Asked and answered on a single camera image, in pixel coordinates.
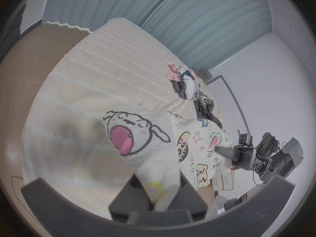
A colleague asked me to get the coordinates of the black garment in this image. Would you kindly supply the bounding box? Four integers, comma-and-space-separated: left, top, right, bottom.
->
193, 96, 224, 128

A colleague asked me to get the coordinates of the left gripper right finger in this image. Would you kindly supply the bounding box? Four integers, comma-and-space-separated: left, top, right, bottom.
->
168, 170, 209, 218

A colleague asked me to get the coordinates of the black chest of drawers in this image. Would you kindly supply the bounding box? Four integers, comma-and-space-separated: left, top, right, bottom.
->
0, 3, 27, 55

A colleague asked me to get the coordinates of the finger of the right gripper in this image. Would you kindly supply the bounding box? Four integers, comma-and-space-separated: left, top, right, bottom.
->
214, 145, 239, 160

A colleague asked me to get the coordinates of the pale wooden bedside table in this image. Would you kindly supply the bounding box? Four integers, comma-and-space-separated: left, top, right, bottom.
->
212, 168, 234, 191

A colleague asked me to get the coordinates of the pile of clothes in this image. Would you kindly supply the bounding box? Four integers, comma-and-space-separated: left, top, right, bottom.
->
167, 63, 206, 102

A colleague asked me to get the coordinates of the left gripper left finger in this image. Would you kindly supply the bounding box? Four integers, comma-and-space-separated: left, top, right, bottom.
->
109, 174, 151, 222

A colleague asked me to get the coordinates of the grey bedside table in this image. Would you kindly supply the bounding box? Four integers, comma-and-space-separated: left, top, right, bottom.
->
191, 66, 213, 82

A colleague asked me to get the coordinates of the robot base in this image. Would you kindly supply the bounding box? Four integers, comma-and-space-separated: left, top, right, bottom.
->
209, 191, 248, 217

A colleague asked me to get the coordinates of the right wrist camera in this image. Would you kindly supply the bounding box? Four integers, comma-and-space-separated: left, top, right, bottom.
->
237, 130, 254, 147

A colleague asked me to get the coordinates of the bed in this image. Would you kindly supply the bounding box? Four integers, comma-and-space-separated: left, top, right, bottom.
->
21, 17, 252, 220

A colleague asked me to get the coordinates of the white printed pyjama top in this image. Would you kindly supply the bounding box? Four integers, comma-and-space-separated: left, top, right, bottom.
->
102, 105, 234, 210

